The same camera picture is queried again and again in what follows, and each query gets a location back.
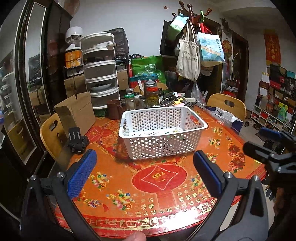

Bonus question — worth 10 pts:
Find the person's left hand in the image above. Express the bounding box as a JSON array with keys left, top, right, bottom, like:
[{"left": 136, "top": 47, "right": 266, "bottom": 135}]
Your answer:
[{"left": 123, "top": 232, "right": 147, "bottom": 241}]

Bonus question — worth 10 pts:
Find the white shelf unit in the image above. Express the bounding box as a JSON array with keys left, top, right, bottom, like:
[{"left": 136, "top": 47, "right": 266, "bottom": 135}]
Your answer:
[{"left": 251, "top": 63, "right": 295, "bottom": 133}]

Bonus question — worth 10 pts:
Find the black phone stand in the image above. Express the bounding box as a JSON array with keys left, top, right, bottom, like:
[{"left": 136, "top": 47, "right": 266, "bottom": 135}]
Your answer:
[{"left": 68, "top": 127, "right": 89, "bottom": 154}]

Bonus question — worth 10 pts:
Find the left wooden chair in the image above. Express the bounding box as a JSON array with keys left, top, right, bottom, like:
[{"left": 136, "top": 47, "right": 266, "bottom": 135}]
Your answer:
[{"left": 40, "top": 113, "right": 67, "bottom": 161}]

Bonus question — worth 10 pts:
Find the wooden chair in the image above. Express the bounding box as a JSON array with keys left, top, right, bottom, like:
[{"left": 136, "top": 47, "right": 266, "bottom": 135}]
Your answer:
[
  {"left": 40, "top": 113, "right": 67, "bottom": 161},
  {"left": 207, "top": 93, "right": 246, "bottom": 121}
]

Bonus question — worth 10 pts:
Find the right wooden chair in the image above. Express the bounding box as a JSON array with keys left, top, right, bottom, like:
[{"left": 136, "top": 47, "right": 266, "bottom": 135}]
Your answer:
[{"left": 207, "top": 93, "right": 246, "bottom": 121}]

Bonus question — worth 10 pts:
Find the brown cardboard box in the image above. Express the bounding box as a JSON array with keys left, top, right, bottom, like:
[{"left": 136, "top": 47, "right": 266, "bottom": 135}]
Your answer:
[{"left": 54, "top": 92, "right": 96, "bottom": 136}]

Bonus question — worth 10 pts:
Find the brown ceramic mug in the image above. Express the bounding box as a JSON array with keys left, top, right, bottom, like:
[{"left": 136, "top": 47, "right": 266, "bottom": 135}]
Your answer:
[{"left": 107, "top": 99, "right": 124, "bottom": 120}]

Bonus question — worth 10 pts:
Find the white perforated plastic basket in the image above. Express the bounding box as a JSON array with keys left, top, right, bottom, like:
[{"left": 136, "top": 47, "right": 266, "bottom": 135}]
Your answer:
[{"left": 118, "top": 106, "right": 208, "bottom": 160}]

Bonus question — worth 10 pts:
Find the blue illustrated tote bag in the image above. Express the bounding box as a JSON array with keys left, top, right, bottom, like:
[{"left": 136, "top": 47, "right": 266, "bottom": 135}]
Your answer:
[{"left": 198, "top": 32, "right": 225, "bottom": 67}]

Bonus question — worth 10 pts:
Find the beige canvas tote bag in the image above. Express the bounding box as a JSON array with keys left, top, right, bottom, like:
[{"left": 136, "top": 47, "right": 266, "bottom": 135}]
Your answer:
[{"left": 176, "top": 20, "right": 201, "bottom": 82}]

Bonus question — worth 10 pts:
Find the glass jar red lid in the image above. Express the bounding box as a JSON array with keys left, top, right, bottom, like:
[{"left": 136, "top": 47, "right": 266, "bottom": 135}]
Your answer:
[{"left": 144, "top": 80, "right": 159, "bottom": 106}]

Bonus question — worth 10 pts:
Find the green shopping bag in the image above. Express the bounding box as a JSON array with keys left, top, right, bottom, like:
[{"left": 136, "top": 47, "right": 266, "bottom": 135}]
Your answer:
[{"left": 131, "top": 55, "right": 166, "bottom": 84}]

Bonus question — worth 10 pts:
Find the wooden coat rack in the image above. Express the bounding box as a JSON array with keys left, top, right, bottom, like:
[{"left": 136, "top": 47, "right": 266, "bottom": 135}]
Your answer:
[{"left": 178, "top": 1, "right": 212, "bottom": 30}]

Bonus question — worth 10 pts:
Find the white desk fan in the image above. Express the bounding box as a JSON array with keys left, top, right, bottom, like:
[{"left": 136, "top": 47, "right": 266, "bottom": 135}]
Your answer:
[{"left": 65, "top": 27, "right": 84, "bottom": 52}]

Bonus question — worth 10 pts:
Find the black garbage bag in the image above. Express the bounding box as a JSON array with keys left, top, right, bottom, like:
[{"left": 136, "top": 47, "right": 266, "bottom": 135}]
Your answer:
[{"left": 105, "top": 28, "right": 129, "bottom": 56}]

